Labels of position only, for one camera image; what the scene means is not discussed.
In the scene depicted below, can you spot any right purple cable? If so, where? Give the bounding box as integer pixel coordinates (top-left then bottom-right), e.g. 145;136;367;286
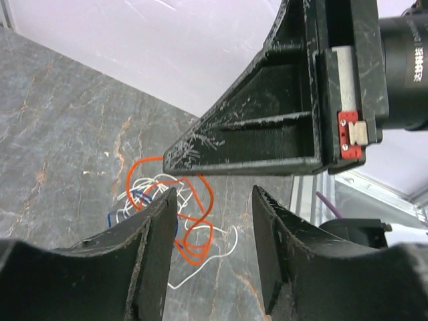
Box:
316;191;345;220

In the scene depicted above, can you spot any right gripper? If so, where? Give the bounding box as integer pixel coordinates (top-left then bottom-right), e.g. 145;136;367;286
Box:
163;1;389;176

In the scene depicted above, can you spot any white wire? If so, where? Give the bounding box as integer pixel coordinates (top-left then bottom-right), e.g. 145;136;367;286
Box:
116;173;239;290

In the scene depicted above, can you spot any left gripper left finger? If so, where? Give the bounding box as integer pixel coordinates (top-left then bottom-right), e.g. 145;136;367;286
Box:
1;189;177;320

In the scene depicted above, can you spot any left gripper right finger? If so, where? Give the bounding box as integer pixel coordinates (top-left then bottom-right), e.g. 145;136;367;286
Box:
252;186;427;320

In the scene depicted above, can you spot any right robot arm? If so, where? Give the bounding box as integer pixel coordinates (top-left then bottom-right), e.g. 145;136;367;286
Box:
163;1;427;176

